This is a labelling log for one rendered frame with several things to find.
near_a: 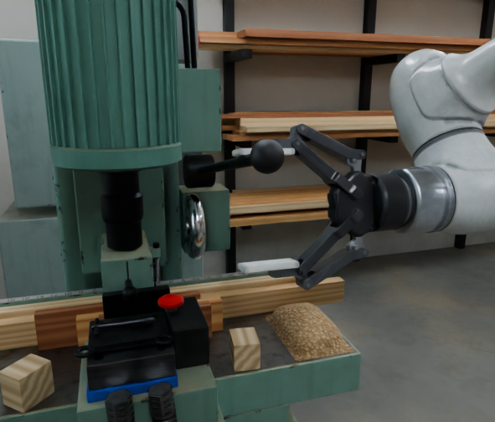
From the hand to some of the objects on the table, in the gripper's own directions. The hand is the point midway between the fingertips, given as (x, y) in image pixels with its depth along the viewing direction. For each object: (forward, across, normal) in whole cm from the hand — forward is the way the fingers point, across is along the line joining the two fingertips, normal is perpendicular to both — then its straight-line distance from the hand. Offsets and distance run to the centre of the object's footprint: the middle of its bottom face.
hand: (247, 210), depth 54 cm
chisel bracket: (+14, -14, -21) cm, 28 cm away
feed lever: (0, -4, -27) cm, 28 cm away
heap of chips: (-12, -20, -12) cm, 26 cm away
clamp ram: (+13, -20, -10) cm, 26 cm away
